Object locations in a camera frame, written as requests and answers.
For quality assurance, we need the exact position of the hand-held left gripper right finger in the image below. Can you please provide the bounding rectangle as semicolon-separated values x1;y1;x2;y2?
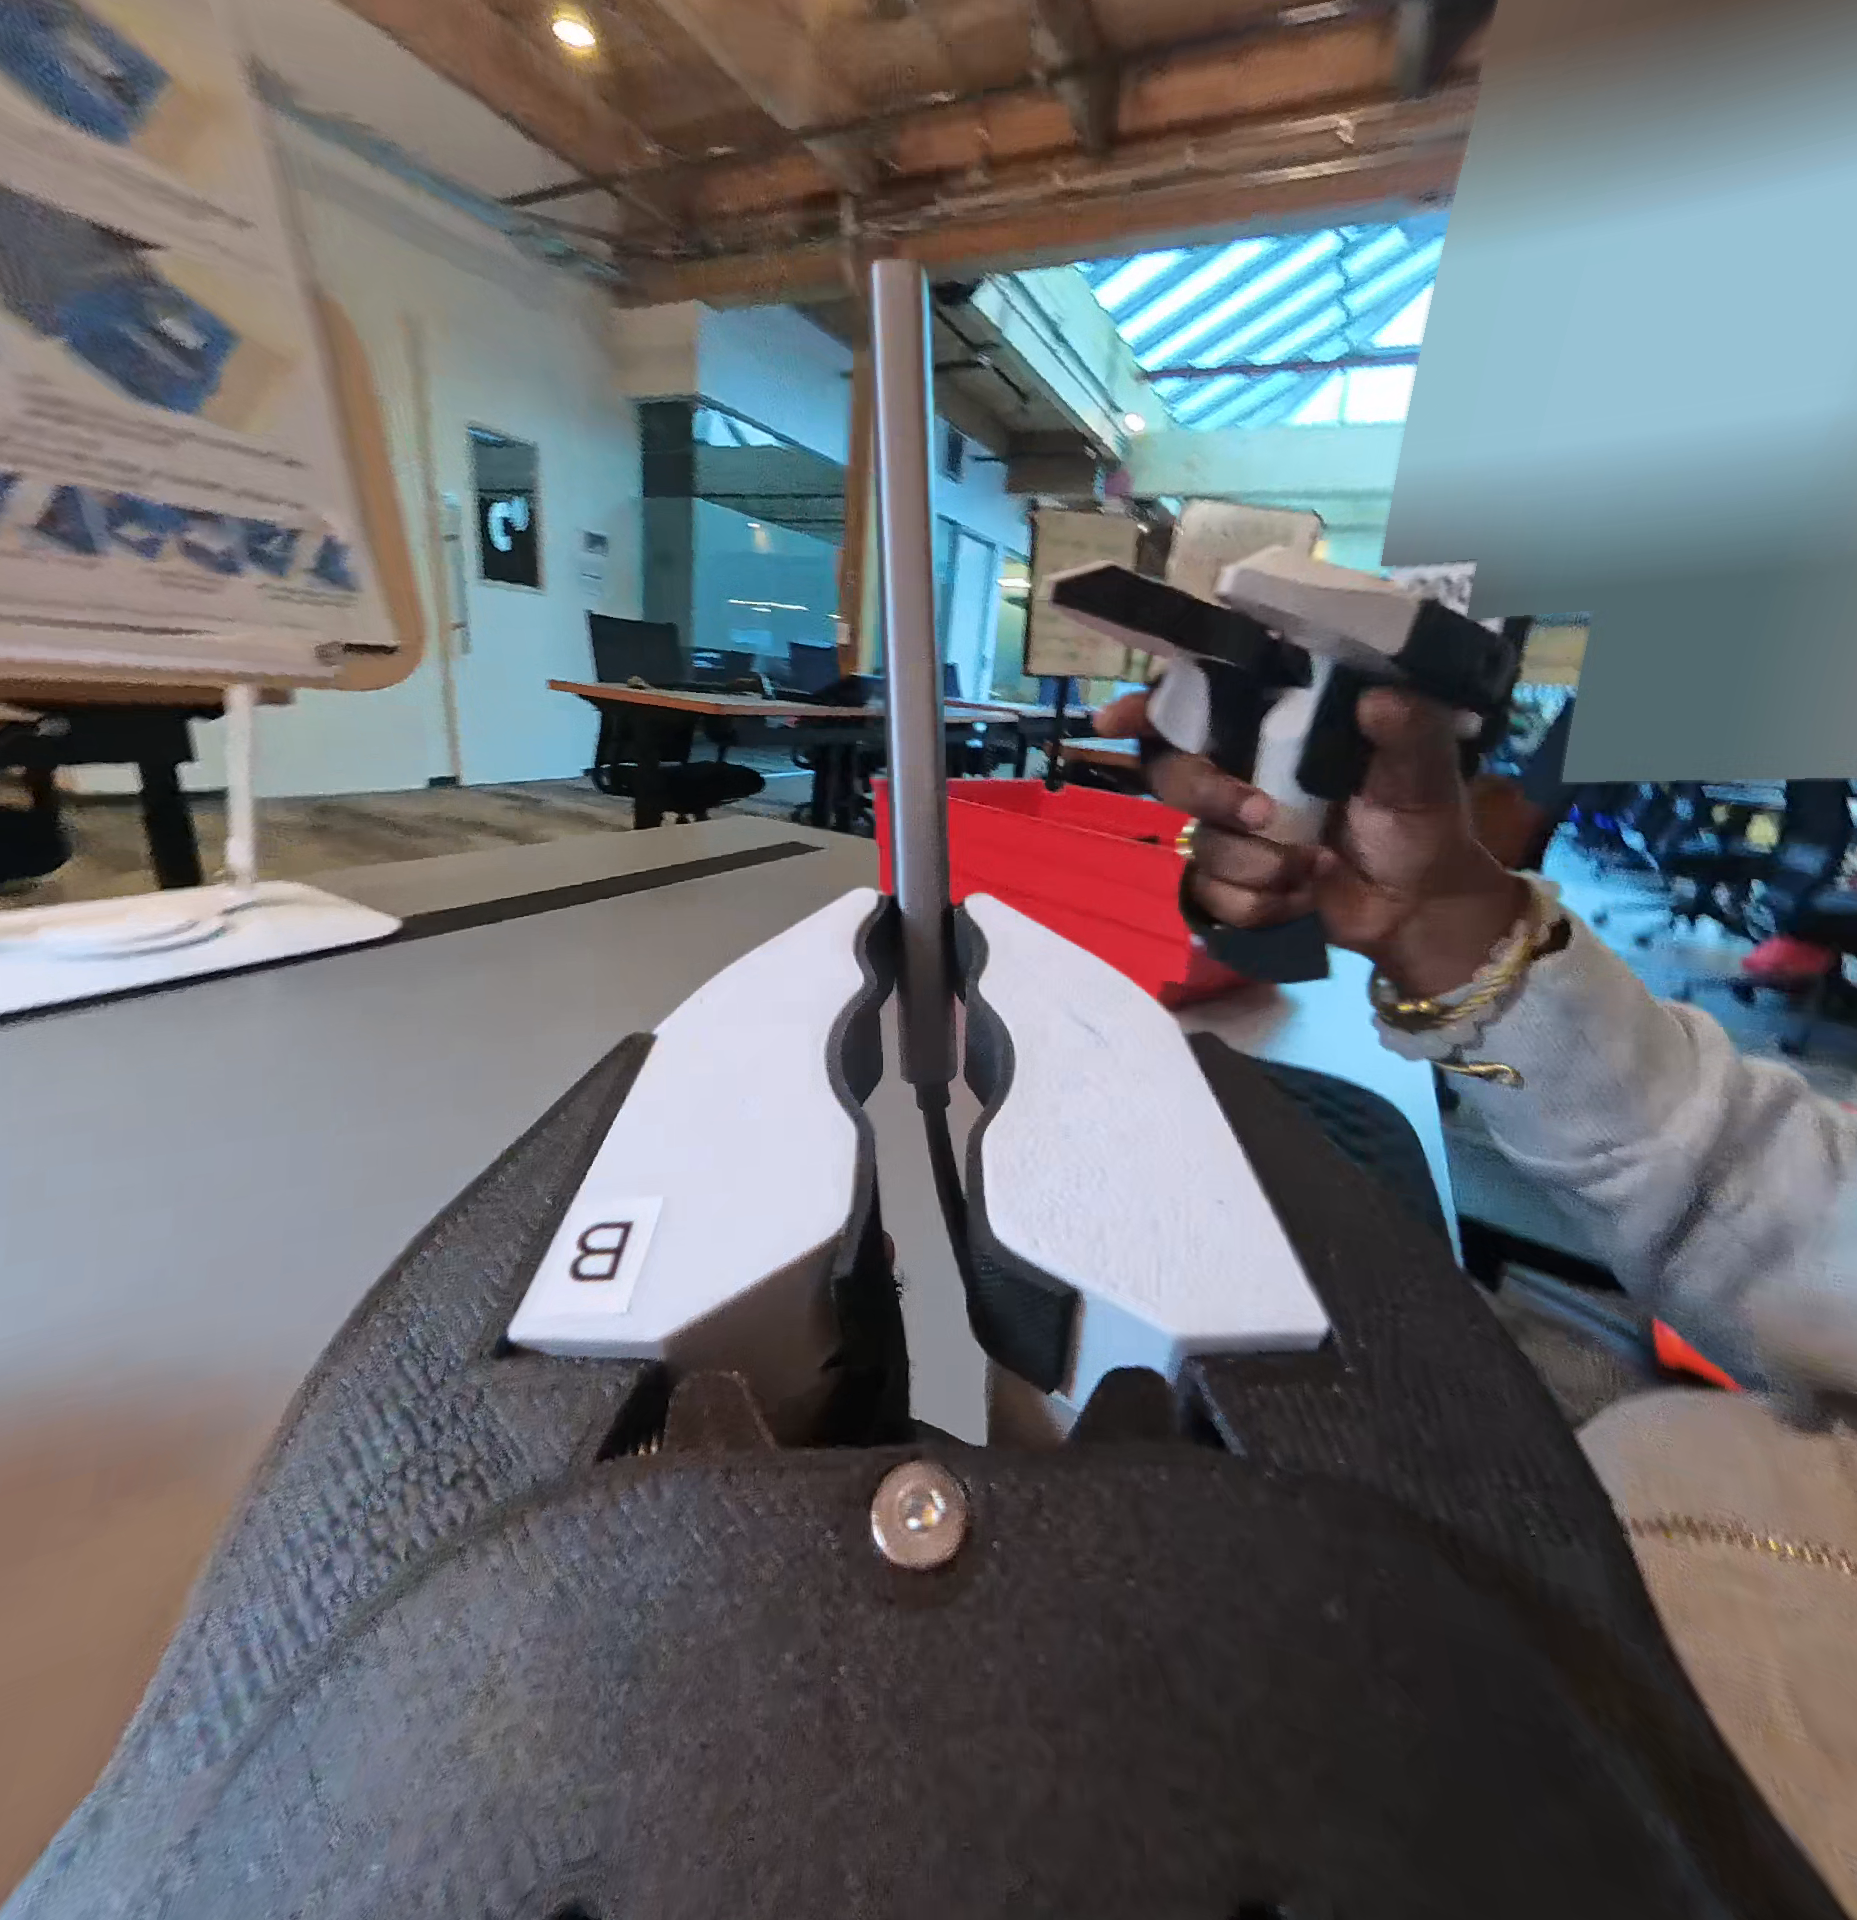
951;895;1335;1396

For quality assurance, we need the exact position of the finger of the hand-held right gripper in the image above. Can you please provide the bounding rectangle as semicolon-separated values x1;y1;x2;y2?
1213;546;1433;666
1045;562;1278;666

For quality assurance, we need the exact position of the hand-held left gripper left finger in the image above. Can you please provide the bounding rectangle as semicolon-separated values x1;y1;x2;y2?
503;886;888;1368

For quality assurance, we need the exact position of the grey usb hub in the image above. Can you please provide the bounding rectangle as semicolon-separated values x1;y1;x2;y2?
868;259;964;1092

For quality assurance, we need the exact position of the red plastic bin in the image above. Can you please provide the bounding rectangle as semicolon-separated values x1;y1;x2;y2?
870;776;1253;1013

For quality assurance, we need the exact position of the person's right forearm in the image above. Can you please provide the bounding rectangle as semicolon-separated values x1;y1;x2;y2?
1436;899;1857;1403

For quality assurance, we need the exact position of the person's right hand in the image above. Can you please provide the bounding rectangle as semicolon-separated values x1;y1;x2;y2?
1089;683;1560;999

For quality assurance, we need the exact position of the black mesh cushion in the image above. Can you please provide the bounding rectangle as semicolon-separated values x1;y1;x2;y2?
1257;1056;1459;1256

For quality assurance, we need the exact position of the wooden office desk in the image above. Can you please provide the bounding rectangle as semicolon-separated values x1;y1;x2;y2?
551;676;1024;831

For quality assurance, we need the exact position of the black desk chair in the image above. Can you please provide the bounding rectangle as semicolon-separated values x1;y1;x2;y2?
586;610;766;831

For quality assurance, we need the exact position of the instruction poster on white stand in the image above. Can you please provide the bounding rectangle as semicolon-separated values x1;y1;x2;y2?
0;0;429;1026

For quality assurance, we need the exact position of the gold bracelet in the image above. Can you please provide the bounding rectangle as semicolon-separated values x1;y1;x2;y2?
1367;876;1573;1090

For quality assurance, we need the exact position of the black wall sign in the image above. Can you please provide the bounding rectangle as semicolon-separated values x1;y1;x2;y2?
467;426;546;597

